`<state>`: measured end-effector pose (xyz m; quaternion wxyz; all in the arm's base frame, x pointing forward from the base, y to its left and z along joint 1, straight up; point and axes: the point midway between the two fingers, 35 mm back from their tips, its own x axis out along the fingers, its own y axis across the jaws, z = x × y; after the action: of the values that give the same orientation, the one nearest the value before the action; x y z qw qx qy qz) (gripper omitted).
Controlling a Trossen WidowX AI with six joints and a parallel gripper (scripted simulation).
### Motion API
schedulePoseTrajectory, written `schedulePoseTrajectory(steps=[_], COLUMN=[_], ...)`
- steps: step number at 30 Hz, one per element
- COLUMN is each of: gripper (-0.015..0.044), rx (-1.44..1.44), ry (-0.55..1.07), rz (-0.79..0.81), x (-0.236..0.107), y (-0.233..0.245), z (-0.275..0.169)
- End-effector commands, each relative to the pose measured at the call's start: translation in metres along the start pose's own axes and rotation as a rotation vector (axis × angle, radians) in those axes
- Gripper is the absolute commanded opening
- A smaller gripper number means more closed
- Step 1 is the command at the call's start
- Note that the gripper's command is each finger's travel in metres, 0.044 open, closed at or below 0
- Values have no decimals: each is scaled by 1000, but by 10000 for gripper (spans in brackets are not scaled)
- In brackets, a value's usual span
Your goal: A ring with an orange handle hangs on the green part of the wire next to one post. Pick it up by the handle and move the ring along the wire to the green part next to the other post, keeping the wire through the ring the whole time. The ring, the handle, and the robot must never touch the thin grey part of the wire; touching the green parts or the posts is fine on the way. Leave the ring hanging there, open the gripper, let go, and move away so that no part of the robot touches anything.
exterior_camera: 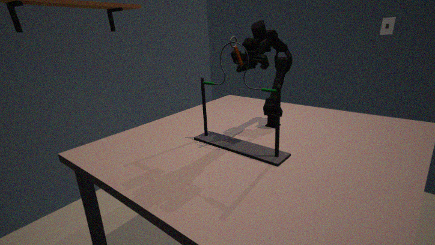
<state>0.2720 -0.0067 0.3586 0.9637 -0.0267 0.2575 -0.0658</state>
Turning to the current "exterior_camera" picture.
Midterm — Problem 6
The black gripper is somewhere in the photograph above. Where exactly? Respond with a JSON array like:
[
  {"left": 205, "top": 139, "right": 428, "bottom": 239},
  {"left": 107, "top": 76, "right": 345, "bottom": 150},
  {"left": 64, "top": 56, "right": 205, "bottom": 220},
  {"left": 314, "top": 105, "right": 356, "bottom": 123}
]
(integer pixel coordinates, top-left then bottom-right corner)
[{"left": 231, "top": 46, "right": 269, "bottom": 73}]

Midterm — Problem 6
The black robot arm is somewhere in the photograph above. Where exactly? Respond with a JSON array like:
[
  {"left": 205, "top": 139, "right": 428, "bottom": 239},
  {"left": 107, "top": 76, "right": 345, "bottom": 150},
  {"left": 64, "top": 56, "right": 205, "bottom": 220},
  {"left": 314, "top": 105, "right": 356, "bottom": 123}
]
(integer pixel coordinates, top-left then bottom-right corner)
[{"left": 242, "top": 20, "right": 292, "bottom": 129}]

